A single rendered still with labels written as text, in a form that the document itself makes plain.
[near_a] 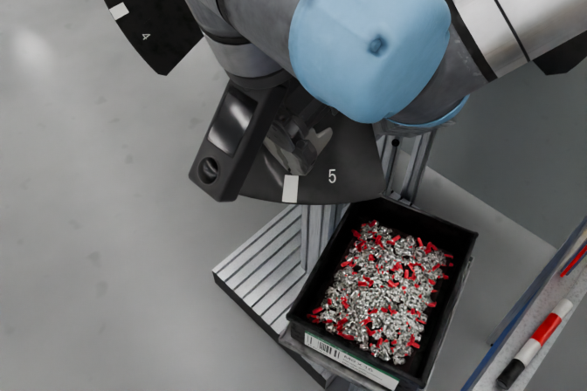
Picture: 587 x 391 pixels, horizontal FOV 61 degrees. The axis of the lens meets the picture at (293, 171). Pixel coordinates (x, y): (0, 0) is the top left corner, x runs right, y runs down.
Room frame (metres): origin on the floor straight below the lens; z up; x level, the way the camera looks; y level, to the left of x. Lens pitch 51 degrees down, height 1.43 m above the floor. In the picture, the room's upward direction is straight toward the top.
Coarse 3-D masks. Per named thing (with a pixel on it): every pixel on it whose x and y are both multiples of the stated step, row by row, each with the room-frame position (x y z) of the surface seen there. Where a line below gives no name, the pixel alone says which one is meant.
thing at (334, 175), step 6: (324, 168) 0.37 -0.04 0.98; (330, 168) 0.37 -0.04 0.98; (336, 168) 0.37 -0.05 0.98; (324, 174) 0.37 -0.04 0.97; (330, 174) 0.37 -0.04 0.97; (336, 174) 0.37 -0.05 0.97; (324, 180) 0.36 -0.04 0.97; (330, 180) 0.36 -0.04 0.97; (336, 180) 0.36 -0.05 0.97; (324, 186) 0.36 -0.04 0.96; (330, 186) 0.36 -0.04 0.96; (336, 186) 0.36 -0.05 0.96
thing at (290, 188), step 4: (288, 176) 0.37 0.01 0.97; (292, 176) 0.37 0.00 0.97; (296, 176) 0.37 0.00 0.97; (288, 180) 0.36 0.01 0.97; (292, 180) 0.36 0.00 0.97; (296, 180) 0.36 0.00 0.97; (284, 184) 0.36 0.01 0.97; (288, 184) 0.36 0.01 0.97; (292, 184) 0.36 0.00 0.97; (296, 184) 0.36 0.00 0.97; (284, 188) 0.36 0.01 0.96; (288, 188) 0.36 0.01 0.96; (292, 188) 0.36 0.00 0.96; (296, 188) 0.36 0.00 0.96; (284, 192) 0.35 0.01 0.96; (288, 192) 0.35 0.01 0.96; (292, 192) 0.35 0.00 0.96; (296, 192) 0.35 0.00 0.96; (284, 196) 0.35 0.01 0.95; (288, 196) 0.35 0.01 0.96; (292, 196) 0.35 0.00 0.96; (296, 196) 0.35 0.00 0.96; (284, 200) 0.35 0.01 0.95; (288, 200) 0.35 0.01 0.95; (292, 200) 0.35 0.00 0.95; (296, 200) 0.35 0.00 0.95
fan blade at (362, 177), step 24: (336, 120) 0.42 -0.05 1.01; (336, 144) 0.40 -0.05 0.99; (360, 144) 0.40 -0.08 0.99; (264, 168) 0.37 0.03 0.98; (312, 168) 0.37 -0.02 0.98; (360, 168) 0.38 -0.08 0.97; (240, 192) 0.35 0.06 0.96; (264, 192) 0.35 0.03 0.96; (312, 192) 0.35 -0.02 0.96; (336, 192) 0.35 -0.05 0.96; (360, 192) 0.35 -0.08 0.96
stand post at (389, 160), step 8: (384, 136) 0.85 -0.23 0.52; (392, 136) 0.84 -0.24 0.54; (376, 144) 0.86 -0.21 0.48; (384, 144) 0.85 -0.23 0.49; (400, 144) 0.86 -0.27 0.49; (384, 152) 0.84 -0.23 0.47; (392, 152) 0.84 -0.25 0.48; (384, 160) 0.84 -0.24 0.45; (392, 160) 0.84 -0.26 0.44; (384, 168) 0.84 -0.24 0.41; (392, 168) 0.85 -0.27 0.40; (384, 176) 0.83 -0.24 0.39; (392, 176) 0.86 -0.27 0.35; (384, 192) 0.84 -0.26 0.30
